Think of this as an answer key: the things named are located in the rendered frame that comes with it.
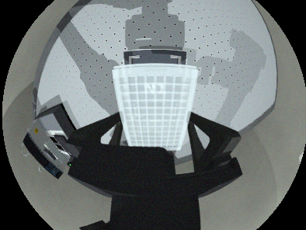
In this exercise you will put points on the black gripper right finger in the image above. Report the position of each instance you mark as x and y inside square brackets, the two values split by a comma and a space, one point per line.
[223, 141]

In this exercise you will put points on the white well plate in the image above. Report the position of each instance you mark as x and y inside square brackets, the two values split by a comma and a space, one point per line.
[144, 123]

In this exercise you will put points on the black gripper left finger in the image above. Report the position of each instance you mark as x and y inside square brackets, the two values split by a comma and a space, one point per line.
[93, 132]

